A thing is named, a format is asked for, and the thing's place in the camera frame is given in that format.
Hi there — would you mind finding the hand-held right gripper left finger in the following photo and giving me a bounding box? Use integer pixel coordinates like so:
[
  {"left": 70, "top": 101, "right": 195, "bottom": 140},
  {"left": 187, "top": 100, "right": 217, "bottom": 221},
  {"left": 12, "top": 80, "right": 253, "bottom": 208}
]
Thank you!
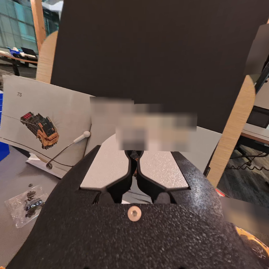
[{"left": 79, "top": 134, "right": 132, "bottom": 204}]

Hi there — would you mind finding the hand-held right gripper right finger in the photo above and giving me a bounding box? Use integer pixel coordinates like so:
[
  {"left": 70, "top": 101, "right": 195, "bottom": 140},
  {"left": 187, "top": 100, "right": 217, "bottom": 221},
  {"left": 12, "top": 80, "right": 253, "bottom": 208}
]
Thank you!
[{"left": 137, "top": 151, "right": 189, "bottom": 204}]

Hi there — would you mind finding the lego instruction booklet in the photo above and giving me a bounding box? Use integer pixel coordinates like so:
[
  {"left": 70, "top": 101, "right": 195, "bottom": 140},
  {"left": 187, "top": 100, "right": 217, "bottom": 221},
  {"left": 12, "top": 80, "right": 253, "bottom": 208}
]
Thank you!
[{"left": 0, "top": 75, "right": 223, "bottom": 179}]

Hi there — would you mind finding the lego set box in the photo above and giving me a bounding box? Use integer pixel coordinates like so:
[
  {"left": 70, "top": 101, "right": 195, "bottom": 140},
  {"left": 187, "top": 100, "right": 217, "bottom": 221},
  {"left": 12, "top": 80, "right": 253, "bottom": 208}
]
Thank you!
[{"left": 215, "top": 188, "right": 269, "bottom": 259}]

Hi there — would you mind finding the white metal book stand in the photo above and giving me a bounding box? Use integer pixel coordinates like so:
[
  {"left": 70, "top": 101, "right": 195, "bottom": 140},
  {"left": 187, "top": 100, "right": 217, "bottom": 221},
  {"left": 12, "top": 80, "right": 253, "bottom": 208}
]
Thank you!
[{"left": 46, "top": 131, "right": 91, "bottom": 169}]

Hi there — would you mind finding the clear plastic parts bag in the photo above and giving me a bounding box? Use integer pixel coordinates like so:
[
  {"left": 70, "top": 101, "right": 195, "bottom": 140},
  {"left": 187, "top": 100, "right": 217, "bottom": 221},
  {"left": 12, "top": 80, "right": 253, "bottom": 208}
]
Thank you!
[{"left": 4, "top": 185, "right": 48, "bottom": 229}]

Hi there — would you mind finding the wooden side table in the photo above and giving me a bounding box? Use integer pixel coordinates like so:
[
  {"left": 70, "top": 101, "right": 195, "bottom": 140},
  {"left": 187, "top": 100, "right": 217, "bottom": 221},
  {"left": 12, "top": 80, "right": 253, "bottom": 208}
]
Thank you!
[{"left": 240, "top": 123, "right": 269, "bottom": 145}]

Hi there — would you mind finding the blue plastic parts bin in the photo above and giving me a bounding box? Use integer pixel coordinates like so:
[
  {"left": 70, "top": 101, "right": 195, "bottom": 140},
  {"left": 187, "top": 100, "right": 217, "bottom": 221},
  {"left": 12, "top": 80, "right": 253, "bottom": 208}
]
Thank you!
[{"left": 0, "top": 90, "right": 10, "bottom": 162}]

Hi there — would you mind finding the black equipment box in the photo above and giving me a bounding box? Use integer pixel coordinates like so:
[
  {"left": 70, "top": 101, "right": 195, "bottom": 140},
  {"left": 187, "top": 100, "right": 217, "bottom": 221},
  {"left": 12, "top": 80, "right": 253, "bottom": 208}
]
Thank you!
[{"left": 247, "top": 106, "right": 269, "bottom": 128}]

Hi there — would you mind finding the black light stand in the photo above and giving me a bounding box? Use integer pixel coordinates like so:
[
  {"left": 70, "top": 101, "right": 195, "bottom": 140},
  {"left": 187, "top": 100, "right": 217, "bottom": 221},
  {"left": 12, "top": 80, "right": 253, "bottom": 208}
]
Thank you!
[{"left": 255, "top": 61, "right": 269, "bottom": 93}]

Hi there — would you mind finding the background wooden table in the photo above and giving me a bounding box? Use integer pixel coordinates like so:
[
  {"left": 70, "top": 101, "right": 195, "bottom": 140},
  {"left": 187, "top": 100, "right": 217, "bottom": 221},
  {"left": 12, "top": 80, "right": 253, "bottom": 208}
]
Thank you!
[{"left": 0, "top": 47, "right": 39, "bottom": 76}]

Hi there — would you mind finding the wooden column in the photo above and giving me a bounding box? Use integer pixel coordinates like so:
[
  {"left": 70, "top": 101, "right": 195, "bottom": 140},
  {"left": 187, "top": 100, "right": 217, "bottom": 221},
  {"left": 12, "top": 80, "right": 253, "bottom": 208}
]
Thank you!
[{"left": 30, "top": 0, "right": 47, "bottom": 53}]

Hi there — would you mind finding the black coiled cable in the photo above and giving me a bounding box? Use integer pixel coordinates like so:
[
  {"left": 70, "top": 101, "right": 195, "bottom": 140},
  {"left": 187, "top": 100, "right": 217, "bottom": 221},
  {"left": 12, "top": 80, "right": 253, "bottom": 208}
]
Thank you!
[{"left": 229, "top": 162, "right": 269, "bottom": 171}]

